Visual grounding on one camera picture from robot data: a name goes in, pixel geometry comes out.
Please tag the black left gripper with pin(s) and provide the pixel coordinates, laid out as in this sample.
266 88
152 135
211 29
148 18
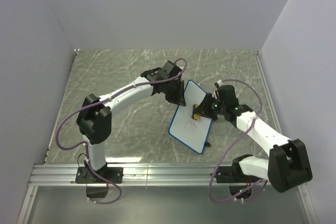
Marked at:
180 98

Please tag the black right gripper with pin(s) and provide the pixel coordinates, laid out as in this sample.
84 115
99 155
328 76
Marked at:
203 109

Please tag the yellow whiteboard eraser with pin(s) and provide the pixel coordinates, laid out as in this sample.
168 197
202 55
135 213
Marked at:
194 115

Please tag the blue-framed whiteboard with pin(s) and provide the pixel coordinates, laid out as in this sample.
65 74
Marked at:
190 132

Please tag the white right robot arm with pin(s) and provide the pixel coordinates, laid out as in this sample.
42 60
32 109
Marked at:
287 164

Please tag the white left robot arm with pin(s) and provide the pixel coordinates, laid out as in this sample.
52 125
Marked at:
95 117

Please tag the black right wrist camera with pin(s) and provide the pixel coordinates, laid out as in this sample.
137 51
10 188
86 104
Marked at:
227 97

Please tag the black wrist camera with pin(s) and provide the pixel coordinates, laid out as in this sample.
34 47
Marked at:
227 97
169 70

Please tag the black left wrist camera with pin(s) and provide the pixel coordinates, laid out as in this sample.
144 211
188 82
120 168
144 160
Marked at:
169 70

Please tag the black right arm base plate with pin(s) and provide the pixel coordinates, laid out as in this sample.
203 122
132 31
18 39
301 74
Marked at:
233 174

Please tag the aluminium front rail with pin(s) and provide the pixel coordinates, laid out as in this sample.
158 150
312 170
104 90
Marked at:
152 194

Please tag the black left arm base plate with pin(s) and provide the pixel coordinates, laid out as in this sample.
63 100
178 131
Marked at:
86 176

